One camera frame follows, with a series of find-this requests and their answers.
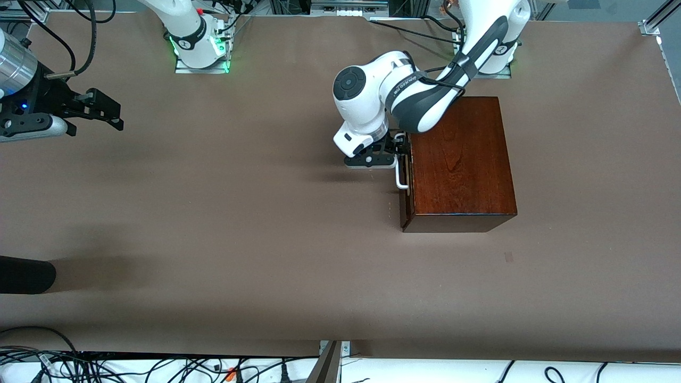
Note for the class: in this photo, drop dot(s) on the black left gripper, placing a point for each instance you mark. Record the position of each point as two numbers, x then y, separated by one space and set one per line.
397 141

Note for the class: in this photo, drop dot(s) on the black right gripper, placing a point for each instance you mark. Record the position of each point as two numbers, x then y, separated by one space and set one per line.
49 94

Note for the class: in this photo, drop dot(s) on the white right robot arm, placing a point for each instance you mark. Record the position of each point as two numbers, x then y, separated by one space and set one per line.
189 32

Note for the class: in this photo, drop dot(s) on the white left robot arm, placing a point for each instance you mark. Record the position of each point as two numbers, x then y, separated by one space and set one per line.
367 101

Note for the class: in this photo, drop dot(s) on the dark brown wooden cabinet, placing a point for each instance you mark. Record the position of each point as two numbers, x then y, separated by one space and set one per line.
463 170

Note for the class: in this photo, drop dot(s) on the white power strip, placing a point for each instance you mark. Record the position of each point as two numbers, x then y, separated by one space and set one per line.
348 10

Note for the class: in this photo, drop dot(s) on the black cylindrical object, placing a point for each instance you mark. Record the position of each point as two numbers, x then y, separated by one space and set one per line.
26 274

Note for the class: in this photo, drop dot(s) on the aluminium frame profile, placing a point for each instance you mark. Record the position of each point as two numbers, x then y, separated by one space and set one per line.
32 15
652 25

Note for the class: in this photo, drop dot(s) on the aluminium post with bracket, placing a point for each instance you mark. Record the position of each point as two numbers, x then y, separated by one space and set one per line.
327 367

